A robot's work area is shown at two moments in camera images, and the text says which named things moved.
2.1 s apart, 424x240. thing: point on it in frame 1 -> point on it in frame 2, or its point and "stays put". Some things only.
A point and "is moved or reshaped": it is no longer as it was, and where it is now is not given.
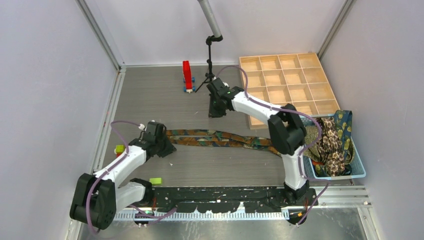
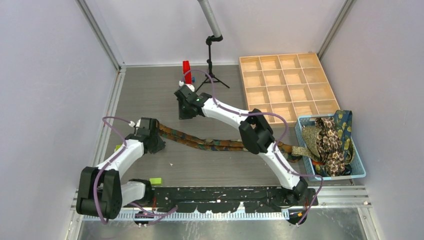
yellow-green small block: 119,149 stays put
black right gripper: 212,112 -> 182,115
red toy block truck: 188,79 stays put
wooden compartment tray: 299,80 stays put
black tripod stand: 209,76 stays put
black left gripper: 169,148 -> 159,146
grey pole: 205,6 stays put
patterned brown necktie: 208,137 is moved or reshaped
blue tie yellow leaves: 343,120 stays put
